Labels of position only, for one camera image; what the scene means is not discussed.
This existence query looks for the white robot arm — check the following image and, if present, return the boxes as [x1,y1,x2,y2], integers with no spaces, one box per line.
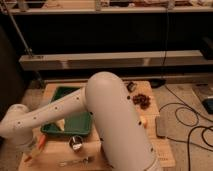
[0,72,163,171]

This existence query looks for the small dark box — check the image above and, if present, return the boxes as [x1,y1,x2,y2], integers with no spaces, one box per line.
[127,82,137,92]

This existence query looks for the bunch of dark grapes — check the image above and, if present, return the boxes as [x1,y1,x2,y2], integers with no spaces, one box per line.
[133,93,150,109]

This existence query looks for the green plastic tray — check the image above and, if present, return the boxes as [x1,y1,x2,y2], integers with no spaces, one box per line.
[41,86,92,137]

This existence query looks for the yellow red apple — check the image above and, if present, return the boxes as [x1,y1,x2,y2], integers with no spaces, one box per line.
[140,116,148,128]

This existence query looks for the grey rectangular block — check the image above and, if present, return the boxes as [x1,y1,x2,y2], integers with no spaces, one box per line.
[155,116,166,138]

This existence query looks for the small metal cup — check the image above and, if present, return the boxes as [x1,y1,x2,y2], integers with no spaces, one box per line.
[69,135,83,151]

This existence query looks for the wooden shelf rack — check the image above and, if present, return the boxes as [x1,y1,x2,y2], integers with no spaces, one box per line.
[0,0,213,83]

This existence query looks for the silver fork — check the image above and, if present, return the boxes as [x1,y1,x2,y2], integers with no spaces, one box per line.
[59,157,90,167]

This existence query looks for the black cables on floor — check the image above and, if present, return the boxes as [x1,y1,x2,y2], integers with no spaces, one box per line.
[158,83,213,171]

